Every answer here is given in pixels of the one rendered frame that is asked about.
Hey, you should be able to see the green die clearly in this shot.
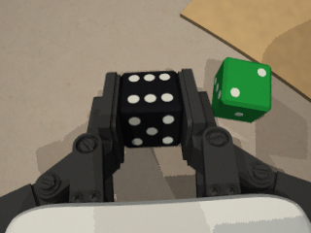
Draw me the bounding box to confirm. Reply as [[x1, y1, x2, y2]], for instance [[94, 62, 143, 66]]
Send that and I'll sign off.
[[212, 57, 271, 122]]

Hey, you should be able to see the black die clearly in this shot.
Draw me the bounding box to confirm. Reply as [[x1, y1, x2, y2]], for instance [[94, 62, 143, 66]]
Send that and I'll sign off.
[[118, 71, 184, 149]]

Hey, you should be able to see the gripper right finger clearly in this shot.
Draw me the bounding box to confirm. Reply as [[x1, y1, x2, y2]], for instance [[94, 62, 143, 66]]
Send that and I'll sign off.
[[178, 69, 311, 222]]

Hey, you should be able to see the tan flat mat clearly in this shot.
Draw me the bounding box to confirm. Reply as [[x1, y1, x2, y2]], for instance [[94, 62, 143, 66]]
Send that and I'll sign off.
[[180, 0, 311, 103]]

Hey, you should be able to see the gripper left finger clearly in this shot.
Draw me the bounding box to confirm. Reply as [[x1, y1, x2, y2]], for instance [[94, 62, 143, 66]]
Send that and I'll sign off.
[[0, 72, 124, 233]]

